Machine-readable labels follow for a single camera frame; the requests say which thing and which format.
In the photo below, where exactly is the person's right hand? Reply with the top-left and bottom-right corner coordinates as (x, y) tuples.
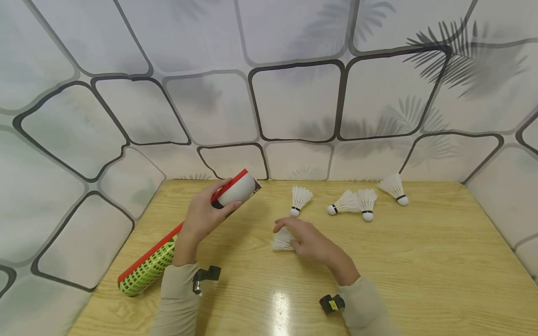
(273, 217), (361, 287)

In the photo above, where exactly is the person's left hand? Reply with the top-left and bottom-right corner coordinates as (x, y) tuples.
(172, 178), (244, 266)

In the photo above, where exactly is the white feather shuttlecock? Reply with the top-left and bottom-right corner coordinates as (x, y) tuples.
(290, 186), (314, 218)
(271, 227), (297, 252)
(377, 173), (410, 207)
(327, 189), (361, 217)
(357, 188), (378, 222)

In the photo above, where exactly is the red green shuttlecock tube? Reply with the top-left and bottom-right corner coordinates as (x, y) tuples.
(117, 169), (262, 298)

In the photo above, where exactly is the person's right forearm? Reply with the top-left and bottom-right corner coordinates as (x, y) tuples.
(338, 276), (402, 336)

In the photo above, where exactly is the person's left forearm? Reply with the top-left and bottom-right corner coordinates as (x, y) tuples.
(150, 262), (203, 336)

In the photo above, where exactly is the black wrist band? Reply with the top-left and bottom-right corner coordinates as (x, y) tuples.
(192, 266), (222, 295)
(319, 294), (346, 315)

